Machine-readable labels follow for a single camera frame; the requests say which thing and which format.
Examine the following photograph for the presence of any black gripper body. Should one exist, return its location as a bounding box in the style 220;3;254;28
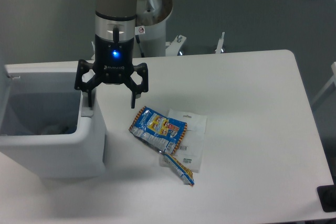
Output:
92;35;135;86

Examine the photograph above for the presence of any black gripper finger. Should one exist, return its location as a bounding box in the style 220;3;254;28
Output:
123;62;149;109
73;59;106;108

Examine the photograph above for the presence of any grey trash can push button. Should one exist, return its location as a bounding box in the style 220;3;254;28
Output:
80;91;94;118

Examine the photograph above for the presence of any white plastic trash can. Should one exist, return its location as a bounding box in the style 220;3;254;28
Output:
1;66;106;178

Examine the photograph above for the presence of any trash inside can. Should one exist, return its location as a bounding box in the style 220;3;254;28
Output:
26;124;77;135

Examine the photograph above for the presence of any blue snack wrapper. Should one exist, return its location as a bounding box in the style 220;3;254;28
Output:
129;106;195;186

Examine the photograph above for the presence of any white plastic package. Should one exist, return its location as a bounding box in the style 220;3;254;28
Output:
168;109;207;173

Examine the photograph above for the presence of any black object at table edge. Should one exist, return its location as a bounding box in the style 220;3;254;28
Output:
317;185;335;212

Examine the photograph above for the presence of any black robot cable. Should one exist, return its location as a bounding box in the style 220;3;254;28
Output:
134;34;145;58

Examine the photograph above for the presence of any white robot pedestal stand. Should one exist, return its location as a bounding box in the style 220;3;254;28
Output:
90;16;226;60

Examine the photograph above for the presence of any white furniture frame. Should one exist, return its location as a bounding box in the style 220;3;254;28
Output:
311;62;335;111

